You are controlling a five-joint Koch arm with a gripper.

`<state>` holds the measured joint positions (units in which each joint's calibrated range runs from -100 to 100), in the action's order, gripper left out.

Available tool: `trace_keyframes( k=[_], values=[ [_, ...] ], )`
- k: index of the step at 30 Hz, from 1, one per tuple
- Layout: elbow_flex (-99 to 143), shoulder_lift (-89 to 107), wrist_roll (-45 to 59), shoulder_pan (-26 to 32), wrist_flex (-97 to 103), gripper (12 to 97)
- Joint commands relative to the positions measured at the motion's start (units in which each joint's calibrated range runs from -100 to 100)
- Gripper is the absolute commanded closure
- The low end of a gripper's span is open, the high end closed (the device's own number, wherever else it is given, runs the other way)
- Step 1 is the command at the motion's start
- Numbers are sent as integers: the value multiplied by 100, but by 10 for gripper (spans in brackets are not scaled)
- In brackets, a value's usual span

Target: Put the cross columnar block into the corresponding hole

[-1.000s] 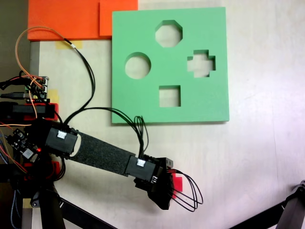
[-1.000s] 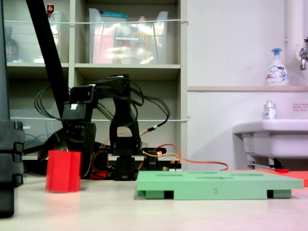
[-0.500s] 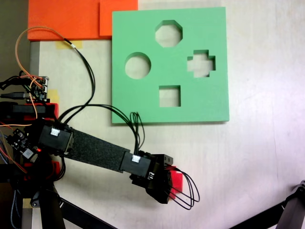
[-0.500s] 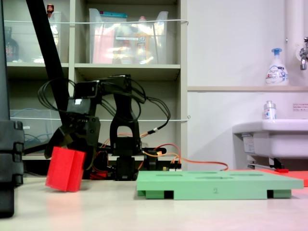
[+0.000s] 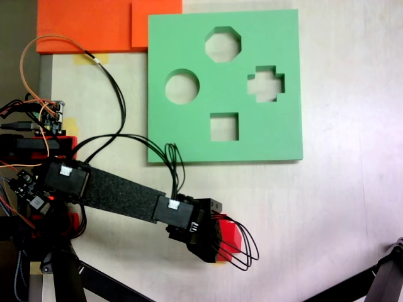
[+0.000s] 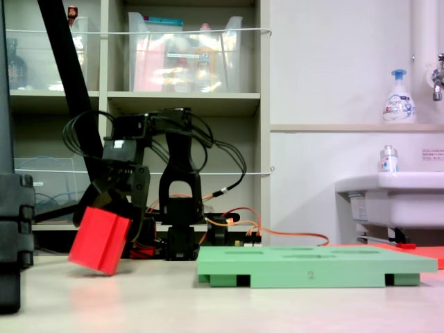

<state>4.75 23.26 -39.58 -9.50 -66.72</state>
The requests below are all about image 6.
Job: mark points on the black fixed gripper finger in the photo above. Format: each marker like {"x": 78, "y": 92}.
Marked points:
{"x": 140, "y": 194}

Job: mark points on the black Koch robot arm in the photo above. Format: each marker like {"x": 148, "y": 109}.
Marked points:
{"x": 180, "y": 163}

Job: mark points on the pink wall label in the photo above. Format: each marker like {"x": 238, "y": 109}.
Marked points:
{"x": 433, "y": 154}

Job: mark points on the green shape sorter board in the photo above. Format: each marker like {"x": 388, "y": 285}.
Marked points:
{"x": 312, "y": 267}

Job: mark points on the white sink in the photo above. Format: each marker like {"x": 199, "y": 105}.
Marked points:
{"x": 409, "y": 204}

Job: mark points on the bottle with brown cap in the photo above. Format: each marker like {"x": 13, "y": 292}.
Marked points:
{"x": 72, "y": 14}

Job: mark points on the black tripod brace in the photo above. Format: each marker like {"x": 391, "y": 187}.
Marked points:
{"x": 52, "y": 214}

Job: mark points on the white soap pump bottle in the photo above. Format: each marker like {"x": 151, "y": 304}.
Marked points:
{"x": 399, "y": 104}

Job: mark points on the large clear storage bin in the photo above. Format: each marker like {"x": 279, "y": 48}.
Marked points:
{"x": 180, "y": 69}

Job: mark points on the red cross columnar block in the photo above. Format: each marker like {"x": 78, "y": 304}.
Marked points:
{"x": 100, "y": 239}

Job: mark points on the green controller circuit board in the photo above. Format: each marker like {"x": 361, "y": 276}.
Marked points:
{"x": 251, "y": 243}

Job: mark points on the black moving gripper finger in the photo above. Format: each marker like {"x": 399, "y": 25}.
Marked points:
{"x": 86, "y": 197}

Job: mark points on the pink pouch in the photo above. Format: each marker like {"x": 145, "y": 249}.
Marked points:
{"x": 149, "y": 69}

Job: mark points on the black notched stack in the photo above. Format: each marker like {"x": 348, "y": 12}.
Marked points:
{"x": 14, "y": 225}

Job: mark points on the small bottle silver cap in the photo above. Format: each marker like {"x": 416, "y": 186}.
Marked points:
{"x": 388, "y": 163}

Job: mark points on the dark grey post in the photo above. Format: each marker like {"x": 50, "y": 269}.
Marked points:
{"x": 5, "y": 104}

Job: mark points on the dark glass bottle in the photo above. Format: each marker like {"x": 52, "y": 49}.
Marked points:
{"x": 16, "y": 69}

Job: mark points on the yellow label bottle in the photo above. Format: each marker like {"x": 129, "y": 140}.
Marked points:
{"x": 205, "y": 66}

